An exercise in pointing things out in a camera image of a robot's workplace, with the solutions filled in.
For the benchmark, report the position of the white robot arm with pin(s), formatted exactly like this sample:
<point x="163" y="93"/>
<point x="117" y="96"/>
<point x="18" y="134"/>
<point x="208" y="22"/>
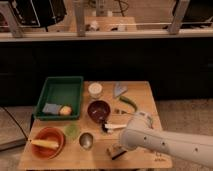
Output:
<point x="191" y="147"/>

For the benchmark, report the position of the white paper cup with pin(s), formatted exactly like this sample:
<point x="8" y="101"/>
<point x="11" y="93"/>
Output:
<point x="95" y="90"/>

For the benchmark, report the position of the small metal cup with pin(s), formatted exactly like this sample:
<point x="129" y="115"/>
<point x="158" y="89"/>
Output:
<point x="86" y="141"/>

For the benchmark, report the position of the grey cloth piece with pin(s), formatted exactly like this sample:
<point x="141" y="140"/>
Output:
<point x="119" y="89"/>

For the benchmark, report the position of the green chili pepper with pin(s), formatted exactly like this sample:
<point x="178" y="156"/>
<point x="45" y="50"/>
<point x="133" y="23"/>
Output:
<point x="128" y="101"/>

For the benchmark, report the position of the metal fork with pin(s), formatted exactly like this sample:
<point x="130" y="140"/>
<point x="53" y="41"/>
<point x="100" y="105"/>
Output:
<point x="122" y="112"/>

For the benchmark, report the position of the dark red bowl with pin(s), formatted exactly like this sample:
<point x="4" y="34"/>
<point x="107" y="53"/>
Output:
<point x="98" y="111"/>

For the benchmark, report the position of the green plastic tray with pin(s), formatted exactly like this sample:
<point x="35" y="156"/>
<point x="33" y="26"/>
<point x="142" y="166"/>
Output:
<point x="60" y="92"/>

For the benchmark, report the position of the yellow orange fruit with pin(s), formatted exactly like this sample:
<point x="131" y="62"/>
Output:
<point x="65" y="111"/>

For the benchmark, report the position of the blue grey sponge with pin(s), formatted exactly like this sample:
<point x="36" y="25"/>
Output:
<point x="51" y="109"/>

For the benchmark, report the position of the orange plastic bowl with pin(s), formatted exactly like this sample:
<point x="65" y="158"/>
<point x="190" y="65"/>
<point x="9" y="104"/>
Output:
<point x="52" y="134"/>

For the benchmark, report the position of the yellow corn cob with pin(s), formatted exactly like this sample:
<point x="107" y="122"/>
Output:
<point x="45" y="143"/>

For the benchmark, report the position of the grey floor mat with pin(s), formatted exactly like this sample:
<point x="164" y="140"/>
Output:
<point x="16" y="134"/>

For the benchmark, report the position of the metal frame rail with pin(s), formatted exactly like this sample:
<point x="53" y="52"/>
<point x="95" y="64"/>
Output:
<point x="54" y="20"/>

